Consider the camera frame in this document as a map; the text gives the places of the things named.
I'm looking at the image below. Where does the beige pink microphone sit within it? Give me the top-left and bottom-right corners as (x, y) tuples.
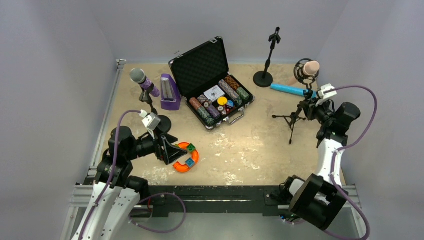
(287, 58), (321, 89)

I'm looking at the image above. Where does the black tripod shock-mount stand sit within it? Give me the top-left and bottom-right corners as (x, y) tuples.
(272, 58), (321, 145)

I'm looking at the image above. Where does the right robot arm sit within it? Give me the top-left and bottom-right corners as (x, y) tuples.
(280, 98), (361, 231)

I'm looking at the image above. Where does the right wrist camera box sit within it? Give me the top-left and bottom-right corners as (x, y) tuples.
(315, 84), (337, 107)

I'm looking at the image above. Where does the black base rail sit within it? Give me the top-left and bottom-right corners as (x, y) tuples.
(130, 185), (296, 220)

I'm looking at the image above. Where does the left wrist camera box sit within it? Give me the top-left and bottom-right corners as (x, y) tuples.
(139, 111), (161, 131)

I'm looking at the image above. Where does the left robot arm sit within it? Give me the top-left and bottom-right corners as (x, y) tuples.
(72, 126), (188, 240)

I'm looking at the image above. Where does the purple metronome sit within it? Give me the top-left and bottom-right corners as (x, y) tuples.
(160, 73), (181, 111)

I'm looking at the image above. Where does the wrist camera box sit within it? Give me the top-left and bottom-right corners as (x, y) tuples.
(139, 111), (161, 131)
(315, 84), (337, 107)

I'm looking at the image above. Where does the blue square brick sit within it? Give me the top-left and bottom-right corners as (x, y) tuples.
(185, 158), (196, 168)

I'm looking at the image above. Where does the orange curved toy track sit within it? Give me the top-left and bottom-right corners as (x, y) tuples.
(172, 142), (199, 173)

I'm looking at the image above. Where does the black round-base stand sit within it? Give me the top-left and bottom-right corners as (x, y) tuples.
(253, 27), (281, 88)
(139, 83), (172, 133)

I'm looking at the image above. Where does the blue microphone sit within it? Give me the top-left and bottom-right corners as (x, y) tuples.
(270, 83), (306, 97)

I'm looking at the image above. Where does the black poker chip case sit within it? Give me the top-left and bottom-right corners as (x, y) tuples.
(168, 36), (255, 130)

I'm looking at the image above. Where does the yellow dealer button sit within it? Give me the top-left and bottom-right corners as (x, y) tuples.
(217, 96), (228, 106)

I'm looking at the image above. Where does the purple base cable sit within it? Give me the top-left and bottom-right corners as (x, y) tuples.
(128, 192), (187, 234)

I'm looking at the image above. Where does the white playing card box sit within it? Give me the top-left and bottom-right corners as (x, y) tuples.
(203, 85), (226, 102)

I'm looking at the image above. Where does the green square brick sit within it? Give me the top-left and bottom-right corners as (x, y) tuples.
(186, 143), (196, 153)

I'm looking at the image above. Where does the purple glitter microphone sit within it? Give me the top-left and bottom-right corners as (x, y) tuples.
(129, 68), (161, 98)

